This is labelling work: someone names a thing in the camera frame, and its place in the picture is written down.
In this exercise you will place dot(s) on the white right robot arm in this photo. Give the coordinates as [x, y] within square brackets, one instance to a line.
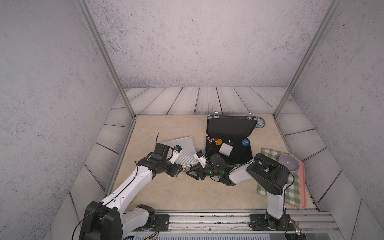
[269, 174]

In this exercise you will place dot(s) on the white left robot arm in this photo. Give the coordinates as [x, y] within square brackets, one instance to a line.
[126, 192]

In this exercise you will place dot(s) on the blue white porcelain bowl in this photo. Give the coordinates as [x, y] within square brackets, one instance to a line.
[260, 123]

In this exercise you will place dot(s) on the green white checkered cloth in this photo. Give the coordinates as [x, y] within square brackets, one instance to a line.
[293, 195]

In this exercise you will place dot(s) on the white card deck box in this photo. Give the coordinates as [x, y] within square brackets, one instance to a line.
[225, 149]

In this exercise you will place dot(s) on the left aluminium corner post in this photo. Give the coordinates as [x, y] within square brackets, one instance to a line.
[88, 19]

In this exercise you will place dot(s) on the black poker case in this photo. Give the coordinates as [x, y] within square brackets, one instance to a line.
[231, 130]

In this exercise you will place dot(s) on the silver aluminium poker case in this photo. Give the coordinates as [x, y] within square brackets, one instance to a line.
[186, 157]

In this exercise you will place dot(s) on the aluminium corner post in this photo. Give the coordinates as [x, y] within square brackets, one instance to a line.
[320, 32]
[88, 19]

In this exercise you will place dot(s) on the purple bowl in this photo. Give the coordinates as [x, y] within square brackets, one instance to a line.
[290, 162]

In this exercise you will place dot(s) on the pink tray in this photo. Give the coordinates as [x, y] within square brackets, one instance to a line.
[302, 182]

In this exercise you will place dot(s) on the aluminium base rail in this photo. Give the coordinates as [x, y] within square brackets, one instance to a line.
[208, 224]

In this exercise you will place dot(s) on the right aluminium corner post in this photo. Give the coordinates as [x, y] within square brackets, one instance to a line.
[320, 32]

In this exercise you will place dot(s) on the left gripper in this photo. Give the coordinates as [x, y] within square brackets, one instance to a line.
[176, 170]

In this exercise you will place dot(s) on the yellow dealer button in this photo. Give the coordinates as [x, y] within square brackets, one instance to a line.
[219, 142]

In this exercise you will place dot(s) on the blue dealer button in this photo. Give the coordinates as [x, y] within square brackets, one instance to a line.
[245, 142]

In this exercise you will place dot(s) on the red translucent dice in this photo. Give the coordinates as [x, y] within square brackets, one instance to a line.
[212, 140]

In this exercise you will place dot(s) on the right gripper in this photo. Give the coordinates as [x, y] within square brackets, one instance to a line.
[199, 172]

